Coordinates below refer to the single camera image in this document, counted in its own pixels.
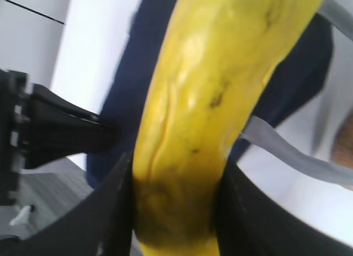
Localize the brown bread roll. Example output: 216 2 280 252
331 119 352 168

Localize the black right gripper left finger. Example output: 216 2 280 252
1 153 133 255

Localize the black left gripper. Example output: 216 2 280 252
1 70 117 206

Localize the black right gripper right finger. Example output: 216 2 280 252
215 159 352 255

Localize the navy blue lunch bag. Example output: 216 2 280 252
85 0 334 188

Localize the yellow banana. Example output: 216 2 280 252
132 0 323 255

